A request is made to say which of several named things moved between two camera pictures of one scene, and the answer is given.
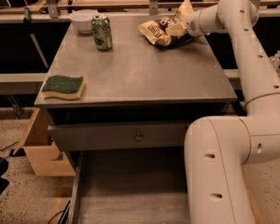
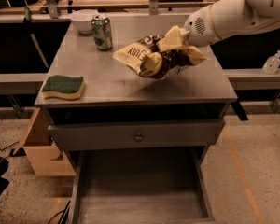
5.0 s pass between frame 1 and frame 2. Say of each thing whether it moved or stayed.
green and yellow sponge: stayed
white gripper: moved
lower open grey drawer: stayed
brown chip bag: moved
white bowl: stayed
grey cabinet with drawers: stayed
